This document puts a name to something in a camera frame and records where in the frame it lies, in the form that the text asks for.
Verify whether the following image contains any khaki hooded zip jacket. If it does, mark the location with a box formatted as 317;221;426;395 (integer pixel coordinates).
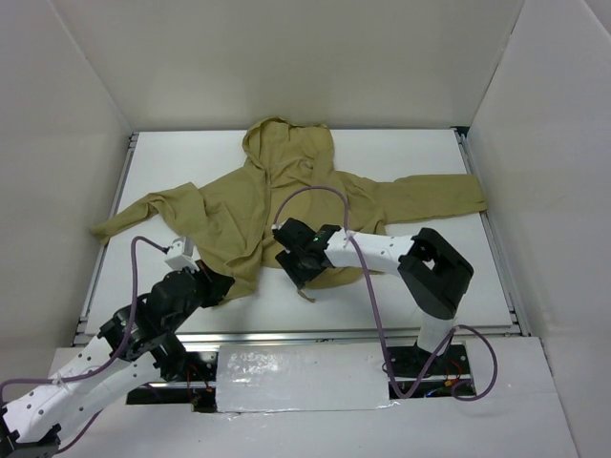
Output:
90;117;487;300

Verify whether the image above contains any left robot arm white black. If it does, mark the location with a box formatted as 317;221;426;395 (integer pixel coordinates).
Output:
1;263;234;457

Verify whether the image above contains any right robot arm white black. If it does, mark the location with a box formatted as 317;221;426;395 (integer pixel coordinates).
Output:
272;218;474;373

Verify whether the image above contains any white foil covered panel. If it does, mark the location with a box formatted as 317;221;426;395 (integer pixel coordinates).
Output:
216;343;391;413

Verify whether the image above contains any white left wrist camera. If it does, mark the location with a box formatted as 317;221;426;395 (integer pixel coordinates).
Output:
164;237;197;271

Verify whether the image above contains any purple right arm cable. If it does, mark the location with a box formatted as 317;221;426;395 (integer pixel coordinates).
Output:
274;186;499;403

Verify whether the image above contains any aluminium table frame rail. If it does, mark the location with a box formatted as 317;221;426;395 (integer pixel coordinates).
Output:
74;128;525;349

